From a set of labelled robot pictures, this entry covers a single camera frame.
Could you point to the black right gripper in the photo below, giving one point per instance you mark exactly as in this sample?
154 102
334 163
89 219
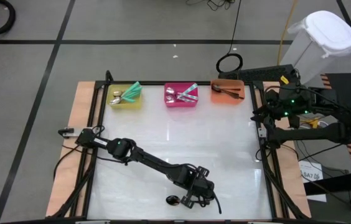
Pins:
287 105

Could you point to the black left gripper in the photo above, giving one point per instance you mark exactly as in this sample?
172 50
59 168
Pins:
197 186

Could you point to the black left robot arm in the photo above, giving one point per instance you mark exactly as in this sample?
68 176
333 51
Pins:
150 160

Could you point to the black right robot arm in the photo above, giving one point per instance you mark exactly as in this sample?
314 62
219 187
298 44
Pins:
312 133

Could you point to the orange plastic bin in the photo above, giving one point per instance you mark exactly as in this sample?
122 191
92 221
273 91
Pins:
225 101

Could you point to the black computer case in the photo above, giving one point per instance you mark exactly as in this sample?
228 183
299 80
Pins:
256 74

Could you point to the white and yellow power strip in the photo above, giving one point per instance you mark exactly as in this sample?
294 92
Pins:
314 123

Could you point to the white paper label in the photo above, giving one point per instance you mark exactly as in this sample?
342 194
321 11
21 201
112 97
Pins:
310 174

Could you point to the pink plastic bin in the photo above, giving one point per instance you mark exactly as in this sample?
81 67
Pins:
178 105

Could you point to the black hazard-striped floor mat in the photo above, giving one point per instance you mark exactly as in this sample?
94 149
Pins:
349 81

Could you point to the white lidded trash can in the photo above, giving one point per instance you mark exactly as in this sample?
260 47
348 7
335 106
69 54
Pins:
328 31

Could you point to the yellow plastic bin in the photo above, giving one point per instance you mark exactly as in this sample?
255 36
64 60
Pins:
125 106

